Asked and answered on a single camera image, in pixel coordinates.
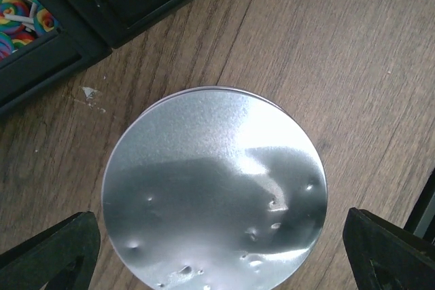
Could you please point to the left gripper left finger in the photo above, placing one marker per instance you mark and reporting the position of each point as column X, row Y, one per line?
column 61, row 257

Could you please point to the round metal jar lid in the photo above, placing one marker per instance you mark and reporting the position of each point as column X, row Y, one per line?
column 214, row 188

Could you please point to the pile of rainbow lollipops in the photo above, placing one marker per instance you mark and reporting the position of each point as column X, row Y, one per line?
column 22, row 22

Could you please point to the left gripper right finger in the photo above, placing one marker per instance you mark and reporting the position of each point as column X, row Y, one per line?
column 384, row 256

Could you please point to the black three-compartment candy tray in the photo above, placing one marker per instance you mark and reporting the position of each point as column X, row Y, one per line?
column 89, row 31

